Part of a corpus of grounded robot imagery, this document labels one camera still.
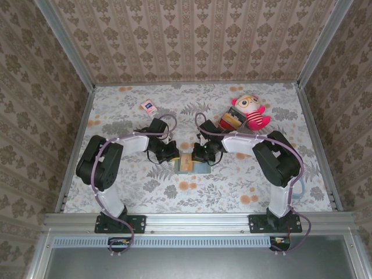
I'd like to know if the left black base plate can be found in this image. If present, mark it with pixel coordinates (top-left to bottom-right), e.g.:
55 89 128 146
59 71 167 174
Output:
94 214 146 234

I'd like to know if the right black camera cable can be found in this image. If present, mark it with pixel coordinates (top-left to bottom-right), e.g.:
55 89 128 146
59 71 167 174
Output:
205 152 224 166

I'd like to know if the clear acrylic card organizer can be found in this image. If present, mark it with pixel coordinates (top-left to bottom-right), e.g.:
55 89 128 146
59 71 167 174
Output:
217 106 249 137

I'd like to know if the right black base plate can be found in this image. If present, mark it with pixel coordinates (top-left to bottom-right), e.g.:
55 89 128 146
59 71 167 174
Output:
248 214 303 234

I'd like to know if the floral table cover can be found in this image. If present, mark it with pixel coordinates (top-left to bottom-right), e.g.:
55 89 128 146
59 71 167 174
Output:
62 83 334 214

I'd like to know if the small pink card pack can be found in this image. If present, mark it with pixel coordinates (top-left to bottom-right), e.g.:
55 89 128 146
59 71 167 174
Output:
139 100 158 116

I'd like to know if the tan patterned credit card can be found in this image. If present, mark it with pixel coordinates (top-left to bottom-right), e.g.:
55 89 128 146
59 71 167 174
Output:
178 153 195 172

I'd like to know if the grey metal panel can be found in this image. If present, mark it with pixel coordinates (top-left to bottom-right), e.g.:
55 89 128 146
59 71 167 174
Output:
26 229 372 279

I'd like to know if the black controller board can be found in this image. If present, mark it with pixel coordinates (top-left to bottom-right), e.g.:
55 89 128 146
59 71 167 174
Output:
107 237 131 253
269 235 291 252

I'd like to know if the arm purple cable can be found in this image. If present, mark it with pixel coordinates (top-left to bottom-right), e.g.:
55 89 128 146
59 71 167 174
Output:
194 112 312 256
91 113 177 258

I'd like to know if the aluminium frame post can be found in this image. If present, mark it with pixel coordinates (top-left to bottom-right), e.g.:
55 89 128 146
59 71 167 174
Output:
34 0 96 91
296 0 354 88

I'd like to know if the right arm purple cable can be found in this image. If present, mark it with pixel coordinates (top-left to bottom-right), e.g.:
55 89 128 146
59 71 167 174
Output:
194 112 312 256

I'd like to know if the pink striped plush toy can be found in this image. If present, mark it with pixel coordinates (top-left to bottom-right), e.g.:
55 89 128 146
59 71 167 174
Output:
231 94 271 131

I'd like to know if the grey slotted cable duct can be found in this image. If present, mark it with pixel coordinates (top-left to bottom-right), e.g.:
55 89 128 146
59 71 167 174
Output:
53 235 276 248

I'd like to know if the dark card stack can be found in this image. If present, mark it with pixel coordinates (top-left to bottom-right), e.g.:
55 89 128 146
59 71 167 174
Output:
228 106 244 120

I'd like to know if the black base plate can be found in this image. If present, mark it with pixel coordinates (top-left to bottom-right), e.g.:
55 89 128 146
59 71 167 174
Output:
94 214 146 234
248 214 303 234

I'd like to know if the aluminium side rail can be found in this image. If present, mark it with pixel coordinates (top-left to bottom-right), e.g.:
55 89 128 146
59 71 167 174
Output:
55 85 96 213
295 84 344 212

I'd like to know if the blue green card holder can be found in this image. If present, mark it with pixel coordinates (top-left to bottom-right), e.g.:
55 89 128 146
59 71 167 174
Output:
173 151 213 175

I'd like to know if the black camera cable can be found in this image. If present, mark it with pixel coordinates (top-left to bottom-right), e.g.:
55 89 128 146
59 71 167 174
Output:
146 149 159 165
205 152 224 166

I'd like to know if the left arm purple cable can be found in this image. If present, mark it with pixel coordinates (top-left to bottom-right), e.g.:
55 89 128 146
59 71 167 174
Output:
91 113 177 258

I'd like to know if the aluminium back rail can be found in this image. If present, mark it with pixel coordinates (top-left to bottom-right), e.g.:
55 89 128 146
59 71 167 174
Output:
94 81 300 87

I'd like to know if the tan card stack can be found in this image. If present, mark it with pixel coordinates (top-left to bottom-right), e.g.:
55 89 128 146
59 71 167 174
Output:
223 113 242 127

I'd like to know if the aluminium front rail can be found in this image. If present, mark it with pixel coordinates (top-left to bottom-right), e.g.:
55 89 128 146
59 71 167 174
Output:
43 212 357 233

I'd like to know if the left black camera cable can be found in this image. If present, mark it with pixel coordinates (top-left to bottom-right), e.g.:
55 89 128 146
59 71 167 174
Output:
146 149 159 165

